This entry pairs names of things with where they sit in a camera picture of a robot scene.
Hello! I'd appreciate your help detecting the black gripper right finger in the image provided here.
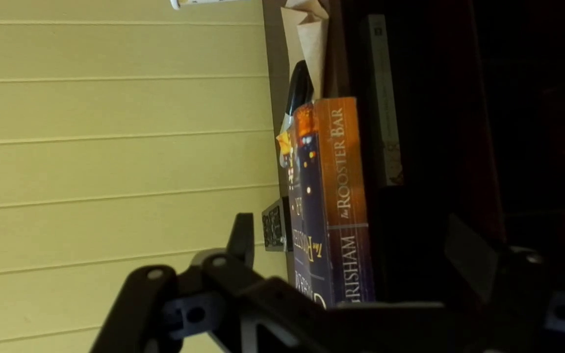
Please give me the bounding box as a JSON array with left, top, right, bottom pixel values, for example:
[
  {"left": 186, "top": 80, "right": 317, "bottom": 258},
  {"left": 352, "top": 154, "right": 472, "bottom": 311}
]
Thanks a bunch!
[{"left": 441, "top": 211, "right": 565, "bottom": 353}]

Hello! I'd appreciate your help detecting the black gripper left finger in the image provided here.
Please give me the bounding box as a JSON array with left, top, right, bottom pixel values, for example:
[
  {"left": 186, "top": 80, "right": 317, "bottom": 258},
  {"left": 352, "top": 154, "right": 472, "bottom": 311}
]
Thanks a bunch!
[{"left": 88, "top": 209, "right": 278, "bottom": 353}]

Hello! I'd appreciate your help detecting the blue John Grisham paperback book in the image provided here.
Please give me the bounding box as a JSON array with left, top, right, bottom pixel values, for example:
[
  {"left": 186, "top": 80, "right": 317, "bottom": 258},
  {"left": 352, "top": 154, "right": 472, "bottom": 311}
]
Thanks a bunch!
[{"left": 274, "top": 93, "right": 378, "bottom": 309}]

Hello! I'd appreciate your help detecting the dark wooden secretary desk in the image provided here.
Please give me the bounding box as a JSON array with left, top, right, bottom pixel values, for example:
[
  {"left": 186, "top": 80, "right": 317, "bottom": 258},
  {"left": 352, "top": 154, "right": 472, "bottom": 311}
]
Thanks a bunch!
[{"left": 260, "top": 0, "right": 565, "bottom": 309}]

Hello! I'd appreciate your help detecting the small black patterned box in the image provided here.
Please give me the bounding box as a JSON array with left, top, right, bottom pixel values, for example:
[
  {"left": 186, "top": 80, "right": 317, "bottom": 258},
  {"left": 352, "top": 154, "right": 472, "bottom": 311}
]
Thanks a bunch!
[{"left": 260, "top": 197, "right": 292, "bottom": 254}]

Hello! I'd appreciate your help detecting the black capped marker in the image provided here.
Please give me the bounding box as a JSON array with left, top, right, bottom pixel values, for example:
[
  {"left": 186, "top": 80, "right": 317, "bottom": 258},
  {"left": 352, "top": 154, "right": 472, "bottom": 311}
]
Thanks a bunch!
[{"left": 280, "top": 58, "right": 315, "bottom": 137}]

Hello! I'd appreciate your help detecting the beige folded paper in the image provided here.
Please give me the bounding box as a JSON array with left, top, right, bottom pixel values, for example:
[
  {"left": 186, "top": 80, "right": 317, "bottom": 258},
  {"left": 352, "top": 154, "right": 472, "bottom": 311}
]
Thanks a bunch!
[{"left": 278, "top": 0, "right": 331, "bottom": 101}]

